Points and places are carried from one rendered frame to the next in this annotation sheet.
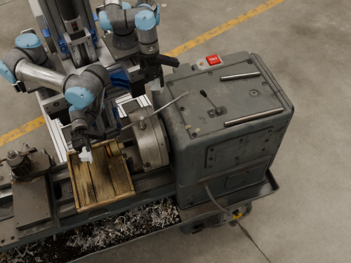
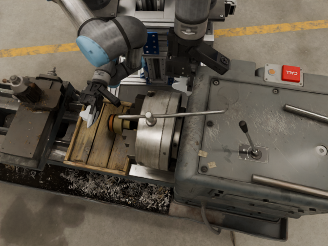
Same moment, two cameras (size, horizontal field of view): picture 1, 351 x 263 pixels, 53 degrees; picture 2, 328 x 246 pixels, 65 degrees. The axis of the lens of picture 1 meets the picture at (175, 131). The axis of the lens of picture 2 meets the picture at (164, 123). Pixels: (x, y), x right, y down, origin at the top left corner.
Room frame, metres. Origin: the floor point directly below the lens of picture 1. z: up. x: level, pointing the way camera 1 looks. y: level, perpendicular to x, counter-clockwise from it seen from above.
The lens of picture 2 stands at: (0.66, -0.08, 2.06)
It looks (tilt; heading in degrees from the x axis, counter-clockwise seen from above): 68 degrees down; 34
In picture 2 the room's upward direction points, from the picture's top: 6 degrees counter-clockwise
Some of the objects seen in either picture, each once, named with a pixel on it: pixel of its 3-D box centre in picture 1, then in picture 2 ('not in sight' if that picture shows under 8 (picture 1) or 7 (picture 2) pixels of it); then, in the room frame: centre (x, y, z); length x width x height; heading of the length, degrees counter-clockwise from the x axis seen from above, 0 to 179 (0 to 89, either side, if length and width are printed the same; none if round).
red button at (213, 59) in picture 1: (213, 60); (290, 74); (1.30, -0.21, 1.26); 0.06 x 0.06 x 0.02; 17
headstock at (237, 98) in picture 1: (217, 116); (256, 143); (1.09, -0.23, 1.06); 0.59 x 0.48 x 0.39; 107
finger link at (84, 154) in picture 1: (84, 155); (86, 115); (0.87, 0.44, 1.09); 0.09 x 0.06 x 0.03; 17
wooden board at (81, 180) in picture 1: (100, 173); (105, 133); (0.87, 0.41, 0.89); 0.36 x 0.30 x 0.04; 17
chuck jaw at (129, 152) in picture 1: (135, 157); (133, 146); (0.85, 0.20, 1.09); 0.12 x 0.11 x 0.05; 17
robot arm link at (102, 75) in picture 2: (79, 126); (100, 79); (1.05, 0.49, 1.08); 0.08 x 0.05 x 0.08; 107
